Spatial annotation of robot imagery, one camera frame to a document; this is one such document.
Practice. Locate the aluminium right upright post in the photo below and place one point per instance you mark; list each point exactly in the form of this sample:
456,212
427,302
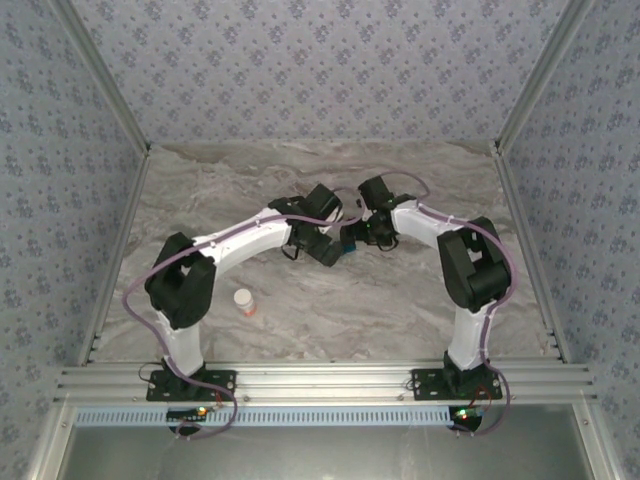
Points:
540,75

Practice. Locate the aluminium upright post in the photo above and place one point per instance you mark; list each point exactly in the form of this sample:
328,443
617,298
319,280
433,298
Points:
106,75
540,75

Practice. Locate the small circuit board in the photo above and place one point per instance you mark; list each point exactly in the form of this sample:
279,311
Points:
187,413
467,414

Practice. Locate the aluminium front frame rail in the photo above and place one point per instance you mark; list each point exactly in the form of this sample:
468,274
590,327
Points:
325,380

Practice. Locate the right small circuit board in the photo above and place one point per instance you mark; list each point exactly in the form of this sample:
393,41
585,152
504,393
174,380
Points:
467,414

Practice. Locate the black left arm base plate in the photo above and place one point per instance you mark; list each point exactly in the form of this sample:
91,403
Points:
220,385

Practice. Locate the grey metal panel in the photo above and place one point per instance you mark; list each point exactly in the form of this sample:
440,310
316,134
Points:
325,455

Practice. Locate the aluminium right side rail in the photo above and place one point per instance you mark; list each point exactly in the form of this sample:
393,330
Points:
529,250

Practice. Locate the white pill bottle orange label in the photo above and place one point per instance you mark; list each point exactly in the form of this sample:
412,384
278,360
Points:
244,300

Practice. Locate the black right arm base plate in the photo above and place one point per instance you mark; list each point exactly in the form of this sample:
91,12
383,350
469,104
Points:
427,385

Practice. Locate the left small circuit board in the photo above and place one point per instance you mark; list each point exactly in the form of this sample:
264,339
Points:
187,413

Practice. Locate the teal pill organizer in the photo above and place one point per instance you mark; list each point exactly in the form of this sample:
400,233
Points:
349,245

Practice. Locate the aluminium left side rail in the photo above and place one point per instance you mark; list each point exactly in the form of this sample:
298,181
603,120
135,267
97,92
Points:
117,250

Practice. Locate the aluminium left upright post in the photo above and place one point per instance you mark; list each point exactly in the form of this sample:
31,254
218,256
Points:
106,75

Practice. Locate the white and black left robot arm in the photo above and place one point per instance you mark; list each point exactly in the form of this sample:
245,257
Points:
250,240

